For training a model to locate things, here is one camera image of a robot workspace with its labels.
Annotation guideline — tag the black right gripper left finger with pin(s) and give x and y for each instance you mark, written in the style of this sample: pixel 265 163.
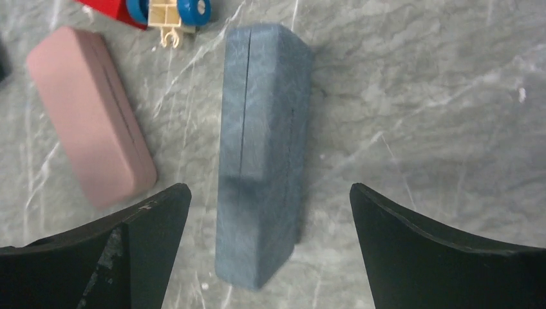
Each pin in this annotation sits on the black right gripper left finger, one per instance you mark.
pixel 123 260

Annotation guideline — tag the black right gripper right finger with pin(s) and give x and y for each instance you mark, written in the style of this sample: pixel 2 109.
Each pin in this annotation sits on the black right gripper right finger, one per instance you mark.
pixel 413 261

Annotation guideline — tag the pink glasses case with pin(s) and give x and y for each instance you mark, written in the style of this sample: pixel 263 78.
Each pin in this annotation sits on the pink glasses case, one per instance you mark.
pixel 86 102

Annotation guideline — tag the grey-blue glasses case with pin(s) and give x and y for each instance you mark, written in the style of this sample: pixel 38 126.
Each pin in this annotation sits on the grey-blue glasses case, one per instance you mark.
pixel 264 117

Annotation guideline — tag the red toy block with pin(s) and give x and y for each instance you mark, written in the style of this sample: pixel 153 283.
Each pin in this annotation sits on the red toy block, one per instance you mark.
pixel 115 9

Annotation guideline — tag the cream toy cart blue wheels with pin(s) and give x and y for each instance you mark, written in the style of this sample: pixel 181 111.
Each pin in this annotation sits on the cream toy cart blue wheels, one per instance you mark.
pixel 173 18

